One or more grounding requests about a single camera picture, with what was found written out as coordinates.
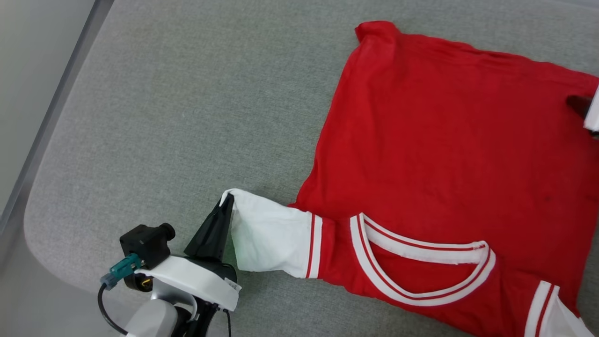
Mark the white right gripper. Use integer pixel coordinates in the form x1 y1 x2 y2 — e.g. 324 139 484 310
565 84 599 132

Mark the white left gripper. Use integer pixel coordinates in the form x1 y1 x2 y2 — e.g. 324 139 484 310
135 194 242 313

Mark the red white basketball jersey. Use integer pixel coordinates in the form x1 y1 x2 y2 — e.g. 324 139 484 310
220 20 599 337

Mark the black cylinder on left gripper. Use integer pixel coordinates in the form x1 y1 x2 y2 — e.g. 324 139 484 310
124 272 155 293

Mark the teal left camera connector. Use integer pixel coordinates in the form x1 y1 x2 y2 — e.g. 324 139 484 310
100 253 142 291

